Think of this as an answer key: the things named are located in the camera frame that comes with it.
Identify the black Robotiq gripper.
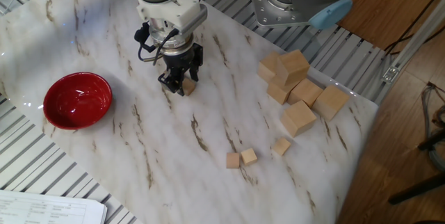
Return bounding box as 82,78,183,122
157,42,204,97

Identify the small wooden cube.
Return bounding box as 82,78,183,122
240,147,259,166
272,137,292,157
181,77,197,97
225,152,241,169

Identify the large wooden cube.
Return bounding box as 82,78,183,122
280,99,318,138
257,51,282,83
276,49,311,88
286,79,323,110
266,76,296,106
311,84,350,122

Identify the white printed paper stack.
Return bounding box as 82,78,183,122
0,189,108,224

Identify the white marble pattern board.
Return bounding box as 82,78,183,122
0,0,379,224

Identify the red bowl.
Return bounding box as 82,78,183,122
42,72,113,131

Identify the black chair base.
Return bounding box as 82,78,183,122
387,129,445,206

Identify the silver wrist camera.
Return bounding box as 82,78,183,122
175,3,209,38

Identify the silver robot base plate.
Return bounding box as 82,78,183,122
248,0,314,29

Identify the aluminium frame profile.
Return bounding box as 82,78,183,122
374,0,445,106

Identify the black floor cable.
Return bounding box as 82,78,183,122
384,0,445,56

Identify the grey cable bundle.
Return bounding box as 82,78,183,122
421,81,445,172

